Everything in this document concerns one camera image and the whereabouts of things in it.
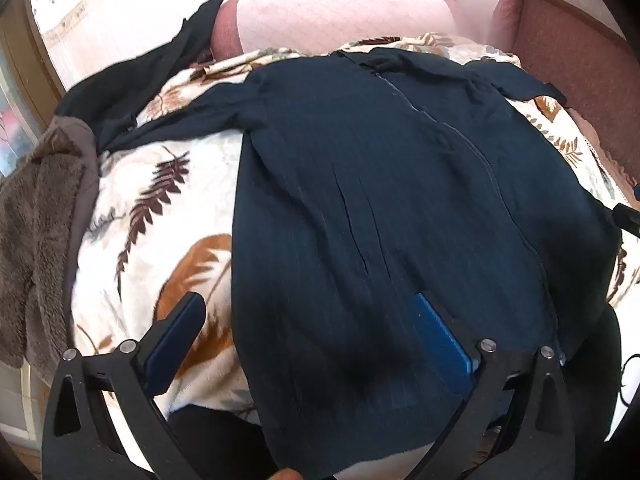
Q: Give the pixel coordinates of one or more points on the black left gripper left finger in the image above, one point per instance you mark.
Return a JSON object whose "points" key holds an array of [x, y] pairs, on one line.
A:
{"points": [[79, 438]]}

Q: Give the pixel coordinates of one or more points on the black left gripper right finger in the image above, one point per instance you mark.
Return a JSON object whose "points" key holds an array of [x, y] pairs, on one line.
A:
{"points": [[514, 418]]}

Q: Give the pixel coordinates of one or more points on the navy blue zip jacket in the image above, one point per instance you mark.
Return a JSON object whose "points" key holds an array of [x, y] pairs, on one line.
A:
{"points": [[365, 179]]}

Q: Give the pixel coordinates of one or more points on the brown fleece garment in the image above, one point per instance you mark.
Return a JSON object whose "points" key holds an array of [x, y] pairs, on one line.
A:
{"points": [[46, 206]]}

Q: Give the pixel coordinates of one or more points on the pink quilted mattress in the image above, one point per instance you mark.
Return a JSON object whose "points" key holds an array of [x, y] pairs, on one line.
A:
{"points": [[320, 26]]}

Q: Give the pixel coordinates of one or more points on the black garment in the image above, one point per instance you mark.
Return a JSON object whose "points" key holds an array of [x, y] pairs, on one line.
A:
{"points": [[109, 101]]}

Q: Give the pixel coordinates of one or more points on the wooden framed window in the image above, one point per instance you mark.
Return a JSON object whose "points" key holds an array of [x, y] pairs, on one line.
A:
{"points": [[30, 85]]}

